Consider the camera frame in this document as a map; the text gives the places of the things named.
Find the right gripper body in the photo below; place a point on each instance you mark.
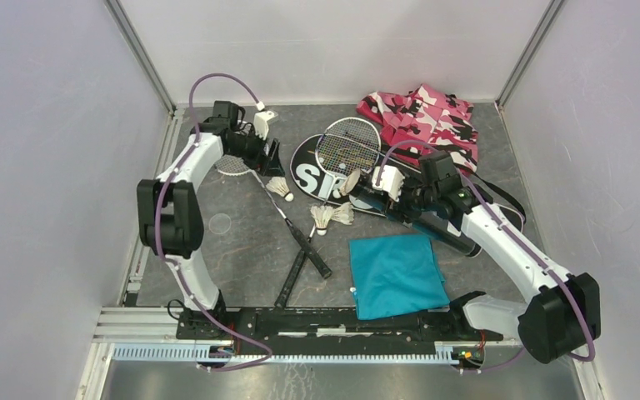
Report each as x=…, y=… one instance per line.
x=416, y=197

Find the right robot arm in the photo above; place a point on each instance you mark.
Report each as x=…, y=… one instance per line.
x=560, y=312

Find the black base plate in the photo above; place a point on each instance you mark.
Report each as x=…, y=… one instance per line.
x=328, y=331

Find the pink camouflage bag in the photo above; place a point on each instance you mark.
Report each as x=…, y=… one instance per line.
x=426, y=115

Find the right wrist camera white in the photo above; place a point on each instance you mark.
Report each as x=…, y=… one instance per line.
x=388, y=179

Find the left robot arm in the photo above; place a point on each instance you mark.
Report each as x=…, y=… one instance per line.
x=168, y=211

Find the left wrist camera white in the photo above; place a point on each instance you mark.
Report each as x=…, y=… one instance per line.
x=262, y=119

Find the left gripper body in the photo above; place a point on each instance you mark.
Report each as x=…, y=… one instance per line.
x=251, y=149

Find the left badminton racket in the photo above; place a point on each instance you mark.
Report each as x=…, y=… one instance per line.
x=234, y=166

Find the teal folded cloth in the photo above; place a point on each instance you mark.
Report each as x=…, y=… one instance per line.
x=394, y=276

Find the shuttlecock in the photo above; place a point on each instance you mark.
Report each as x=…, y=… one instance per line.
x=343, y=214
x=279, y=186
x=322, y=215

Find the black racket cover bag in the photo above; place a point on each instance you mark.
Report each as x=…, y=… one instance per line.
x=313, y=181

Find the black shuttlecock tube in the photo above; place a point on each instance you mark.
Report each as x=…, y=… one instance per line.
x=359, y=185

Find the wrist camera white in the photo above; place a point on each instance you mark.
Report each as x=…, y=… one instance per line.
x=262, y=119
x=388, y=179

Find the right badminton racket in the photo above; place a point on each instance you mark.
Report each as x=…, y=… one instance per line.
x=348, y=144

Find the badminton racket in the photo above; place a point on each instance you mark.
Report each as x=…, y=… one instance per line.
x=348, y=144
x=234, y=166

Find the slotted cable duct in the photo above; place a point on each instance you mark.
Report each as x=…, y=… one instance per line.
x=199, y=353

